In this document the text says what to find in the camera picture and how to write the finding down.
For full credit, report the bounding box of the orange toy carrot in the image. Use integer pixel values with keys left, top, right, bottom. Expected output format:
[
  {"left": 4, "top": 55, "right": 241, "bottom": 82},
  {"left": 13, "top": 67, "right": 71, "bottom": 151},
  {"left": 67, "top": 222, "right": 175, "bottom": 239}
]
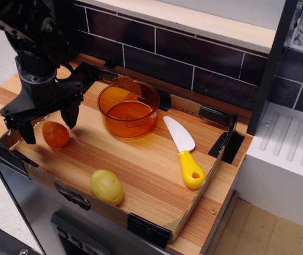
[{"left": 42, "top": 121, "right": 70, "bottom": 148}]

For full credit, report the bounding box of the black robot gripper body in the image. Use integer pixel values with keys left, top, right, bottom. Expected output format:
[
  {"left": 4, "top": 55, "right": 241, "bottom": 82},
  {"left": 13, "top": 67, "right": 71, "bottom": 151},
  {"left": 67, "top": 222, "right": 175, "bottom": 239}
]
[{"left": 0, "top": 66, "right": 83, "bottom": 130}]

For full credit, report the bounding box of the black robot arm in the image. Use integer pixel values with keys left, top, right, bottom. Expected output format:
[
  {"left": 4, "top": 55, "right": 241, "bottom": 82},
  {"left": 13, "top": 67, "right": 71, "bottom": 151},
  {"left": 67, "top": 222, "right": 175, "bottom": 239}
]
[{"left": 0, "top": 1, "right": 83, "bottom": 144}]

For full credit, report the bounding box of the grey oven front panel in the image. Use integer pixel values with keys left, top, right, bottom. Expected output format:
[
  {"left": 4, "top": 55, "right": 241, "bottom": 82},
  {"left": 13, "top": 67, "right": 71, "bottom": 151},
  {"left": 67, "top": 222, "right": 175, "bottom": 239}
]
[{"left": 49, "top": 211, "right": 141, "bottom": 255}]

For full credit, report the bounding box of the cardboard fence with black tape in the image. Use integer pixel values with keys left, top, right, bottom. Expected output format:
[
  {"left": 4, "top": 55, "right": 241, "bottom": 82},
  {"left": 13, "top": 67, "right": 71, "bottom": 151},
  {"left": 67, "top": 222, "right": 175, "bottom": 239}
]
[{"left": 0, "top": 60, "right": 246, "bottom": 249}]

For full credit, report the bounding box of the transparent orange plastic pot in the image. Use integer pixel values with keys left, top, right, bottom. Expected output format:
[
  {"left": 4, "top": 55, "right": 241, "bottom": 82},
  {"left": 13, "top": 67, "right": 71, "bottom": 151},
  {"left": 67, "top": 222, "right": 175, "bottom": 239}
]
[{"left": 97, "top": 76, "right": 160, "bottom": 139}]

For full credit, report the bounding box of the light wooden shelf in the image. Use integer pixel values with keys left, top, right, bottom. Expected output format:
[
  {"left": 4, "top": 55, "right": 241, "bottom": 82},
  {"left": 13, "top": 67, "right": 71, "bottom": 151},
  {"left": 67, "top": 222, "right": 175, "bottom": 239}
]
[{"left": 77, "top": 1, "right": 276, "bottom": 54}]

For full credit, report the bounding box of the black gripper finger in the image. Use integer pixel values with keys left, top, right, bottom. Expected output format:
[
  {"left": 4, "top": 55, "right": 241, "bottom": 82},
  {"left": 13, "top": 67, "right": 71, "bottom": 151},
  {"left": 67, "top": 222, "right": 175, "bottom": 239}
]
[
  {"left": 60, "top": 101, "right": 80, "bottom": 129},
  {"left": 17, "top": 120, "right": 36, "bottom": 144}
]

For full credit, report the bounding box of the toy knife yellow handle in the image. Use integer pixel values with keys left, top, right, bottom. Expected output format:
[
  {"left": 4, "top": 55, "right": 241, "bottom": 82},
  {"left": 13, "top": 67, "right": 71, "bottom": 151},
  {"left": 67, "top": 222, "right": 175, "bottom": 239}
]
[{"left": 163, "top": 116, "right": 206, "bottom": 189}]

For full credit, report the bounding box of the yellow toy potato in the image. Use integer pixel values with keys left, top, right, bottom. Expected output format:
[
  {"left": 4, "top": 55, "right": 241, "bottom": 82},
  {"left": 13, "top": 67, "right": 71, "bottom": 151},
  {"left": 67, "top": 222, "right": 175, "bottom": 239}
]
[{"left": 90, "top": 169, "right": 124, "bottom": 205}]

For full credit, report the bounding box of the white toy sink drainer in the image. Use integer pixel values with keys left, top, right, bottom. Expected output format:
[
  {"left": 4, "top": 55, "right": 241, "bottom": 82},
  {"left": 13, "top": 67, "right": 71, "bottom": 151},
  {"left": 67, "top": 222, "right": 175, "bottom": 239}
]
[{"left": 237, "top": 103, "right": 303, "bottom": 226}]

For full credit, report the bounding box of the dark vertical post right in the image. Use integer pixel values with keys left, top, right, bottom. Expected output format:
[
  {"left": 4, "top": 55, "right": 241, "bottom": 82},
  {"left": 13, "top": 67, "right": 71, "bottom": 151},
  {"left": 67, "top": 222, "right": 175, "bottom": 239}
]
[{"left": 247, "top": 1, "right": 298, "bottom": 135}]

